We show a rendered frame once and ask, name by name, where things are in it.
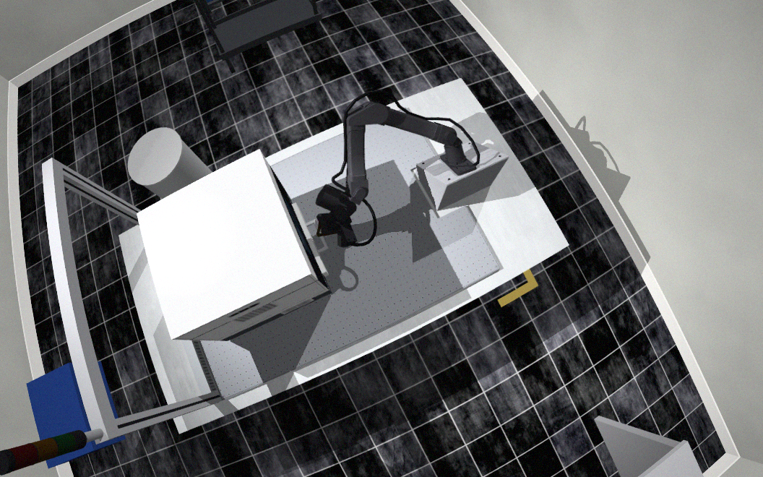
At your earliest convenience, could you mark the white lab instrument with drawer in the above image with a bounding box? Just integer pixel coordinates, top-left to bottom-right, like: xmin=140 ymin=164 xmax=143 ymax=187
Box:
xmin=137 ymin=149 xmax=332 ymax=341

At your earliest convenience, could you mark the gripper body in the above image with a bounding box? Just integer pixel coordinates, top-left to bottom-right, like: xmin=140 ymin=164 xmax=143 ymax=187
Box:
xmin=316 ymin=211 xmax=345 ymax=234

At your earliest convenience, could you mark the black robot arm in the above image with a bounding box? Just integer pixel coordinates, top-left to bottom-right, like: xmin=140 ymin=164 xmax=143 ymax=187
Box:
xmin=316 ymin=101 xmax=477 ymax=248

